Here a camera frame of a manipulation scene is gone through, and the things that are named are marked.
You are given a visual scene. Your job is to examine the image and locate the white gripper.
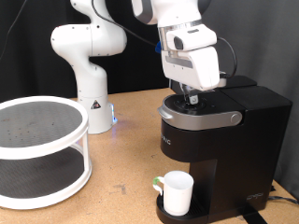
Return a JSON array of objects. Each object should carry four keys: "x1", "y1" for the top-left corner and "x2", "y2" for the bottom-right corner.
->
[{"x1": 161, "y1": 23, "x2": 221, "y2": 105}]

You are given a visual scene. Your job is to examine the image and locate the black Keurig coffee machine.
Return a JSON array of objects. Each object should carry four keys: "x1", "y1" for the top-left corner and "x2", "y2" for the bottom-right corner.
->
[{"x1": 155, "y1": 75, "x2": 293, "y2": 224}]

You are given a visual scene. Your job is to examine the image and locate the white mug green-taped handle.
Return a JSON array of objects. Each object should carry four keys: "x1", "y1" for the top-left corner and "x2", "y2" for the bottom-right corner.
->
[{"x1": 152, "y1": 170, "x2": 194, "y2": 217}]

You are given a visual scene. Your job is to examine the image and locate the grey partition panel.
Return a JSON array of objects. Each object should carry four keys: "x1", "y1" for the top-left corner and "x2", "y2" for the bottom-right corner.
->
[{"x1": 169, "y1": 0, "x2": 299, "y2": 200}]

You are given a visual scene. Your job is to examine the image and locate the black tape strip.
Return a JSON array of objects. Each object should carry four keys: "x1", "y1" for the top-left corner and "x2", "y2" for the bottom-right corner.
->
[{"x1": 237, "y1": 206, "x2": 269, "y2": 224}]

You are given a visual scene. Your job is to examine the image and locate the black curtain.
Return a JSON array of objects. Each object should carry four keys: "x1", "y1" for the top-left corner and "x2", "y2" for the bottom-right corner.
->
[{"x1": 0, "y1": 0, "x2": 176, "y2": 104}]

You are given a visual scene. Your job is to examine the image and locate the white two-tier turntable shelf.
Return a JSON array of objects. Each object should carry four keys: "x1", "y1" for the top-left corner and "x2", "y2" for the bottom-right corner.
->
[{"x1": 0, "y1": 95, "x2": 93, "y2": 210}]

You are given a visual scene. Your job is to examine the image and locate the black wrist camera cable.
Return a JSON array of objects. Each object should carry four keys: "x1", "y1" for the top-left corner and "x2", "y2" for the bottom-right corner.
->
[{"x1": 92, "y1": 0, "x2": 238, "y2": 79}]

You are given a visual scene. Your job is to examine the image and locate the braided grey power cable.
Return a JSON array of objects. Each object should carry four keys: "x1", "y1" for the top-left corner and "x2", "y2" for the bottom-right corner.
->
[{"x1": 267, "y1": 195, "x2": 299, "y2": 206}]

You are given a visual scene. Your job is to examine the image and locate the thin dark hanging wire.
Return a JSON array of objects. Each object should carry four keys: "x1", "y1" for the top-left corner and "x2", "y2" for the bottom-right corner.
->
[{"x1": 0, "y1": 0, "x2": 28, "y2": 62}]

